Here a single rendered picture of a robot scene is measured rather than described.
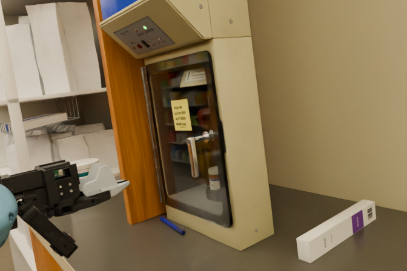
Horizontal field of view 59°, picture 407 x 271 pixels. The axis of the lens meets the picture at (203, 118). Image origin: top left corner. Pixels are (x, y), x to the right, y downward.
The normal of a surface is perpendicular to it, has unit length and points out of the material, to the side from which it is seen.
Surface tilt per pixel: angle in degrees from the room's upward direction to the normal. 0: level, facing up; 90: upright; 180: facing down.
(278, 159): 90
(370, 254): 0
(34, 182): 90
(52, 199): 90
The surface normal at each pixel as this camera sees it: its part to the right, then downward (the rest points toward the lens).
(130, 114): 0.59, 0.00
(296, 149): -0.79, 0.17
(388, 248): -0.13, -0.99
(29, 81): 0.22, 0.12
